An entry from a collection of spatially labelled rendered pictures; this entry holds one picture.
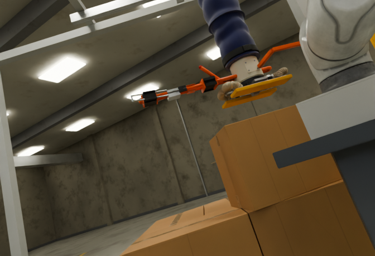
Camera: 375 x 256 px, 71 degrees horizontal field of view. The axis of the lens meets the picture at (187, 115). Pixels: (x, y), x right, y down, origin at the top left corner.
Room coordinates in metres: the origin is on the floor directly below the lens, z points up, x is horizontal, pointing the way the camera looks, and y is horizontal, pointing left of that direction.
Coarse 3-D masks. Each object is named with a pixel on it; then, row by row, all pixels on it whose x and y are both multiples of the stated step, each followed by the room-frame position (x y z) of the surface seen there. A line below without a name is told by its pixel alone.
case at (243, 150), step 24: (264, 120) 1.27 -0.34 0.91; (288, 120) 1.29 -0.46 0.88; (216, 144) 1.48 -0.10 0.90; (240, 144) 1.24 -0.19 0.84; (264, 144) 1.26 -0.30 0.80; (288, 144) 1.28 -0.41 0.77; (240, 168) 1.23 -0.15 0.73; (264, 168) 1.25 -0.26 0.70; (288, 168) 1.27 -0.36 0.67; (312, 168) 1.29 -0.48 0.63; (336, 168) 1.31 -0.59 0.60; (240, 192) 1.35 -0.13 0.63; (264, 192) 1.24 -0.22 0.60; (288, 192) 1.26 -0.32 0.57
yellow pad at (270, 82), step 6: (270, 78) 1.41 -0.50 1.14; (276, 78) 1.37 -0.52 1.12; (282, 78) 1.38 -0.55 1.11; (288, 78) 1.39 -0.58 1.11; (246, 84) 1.38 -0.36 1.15; (252, 84) 1.34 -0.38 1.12; (258, 84) 1.35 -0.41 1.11; (264, 84) 1.36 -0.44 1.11; (270, 84) 1.39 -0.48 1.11; (276, 84) 1.44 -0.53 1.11; (234, 90) 1.34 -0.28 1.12; (240, 90) 1.33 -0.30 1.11; (246, 90) 1.36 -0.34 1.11; (252, 90) 1.40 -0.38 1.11; (258, 90) 1.44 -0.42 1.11; (234, 96) 1.40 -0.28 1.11
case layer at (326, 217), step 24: (312, 192) 1.26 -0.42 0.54; (336, 192) 1.26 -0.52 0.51; (192, 216) 1.76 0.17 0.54; (216, 216) 1.44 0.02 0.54; (240, 216) 1.25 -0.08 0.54; (264, 216) 1.25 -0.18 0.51; (288, 216) 1.25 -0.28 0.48; (312, 216) 1.26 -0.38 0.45; (336, 216) 1.26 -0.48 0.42; (144, 240) 1.43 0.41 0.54; (168, 240) 1.24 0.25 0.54; (192, 240) 1.24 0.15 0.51; (216, 240) 1.25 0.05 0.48; (240, 240) 1.25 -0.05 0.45; (264, 240) 1.25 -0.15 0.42; (288, 240) 1.25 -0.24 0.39; (312, 240) 1.25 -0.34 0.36; (336, 240) 1.26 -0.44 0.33; (360, 240) 1.26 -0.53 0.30
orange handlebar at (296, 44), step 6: (294, 42) 1.27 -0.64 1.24; (276, 48) 1.24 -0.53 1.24; (282, 48) 1.25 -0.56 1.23; (288, 48) 1.27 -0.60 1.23; (270, 54) 1.27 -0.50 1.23; (264, 60) 1.34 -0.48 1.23; (258, 66) 1.41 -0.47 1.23; (270, 66) 1.50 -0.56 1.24; (264, 72) 1.53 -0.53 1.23; (222, 78) 1.43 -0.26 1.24; (228, 78) 1.44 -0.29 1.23; (234, 78) 1.46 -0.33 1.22; (192, 84) 1.39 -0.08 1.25; (198, 84) 1.40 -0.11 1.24; (192, 90) 1.41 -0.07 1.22
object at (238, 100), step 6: (264, 90) 1.56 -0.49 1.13; (270, 90) 1.57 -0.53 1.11; (246, 96) 1.53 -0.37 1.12; (252, 96) 1.54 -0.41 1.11; (258, 96) 1.59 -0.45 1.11; (264, 96) 1.64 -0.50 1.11; (228, 102) 1.51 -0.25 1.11; (234, 102) 1.53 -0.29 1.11; (240, 102) 1.57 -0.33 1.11; (246, 102) 1.63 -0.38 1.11
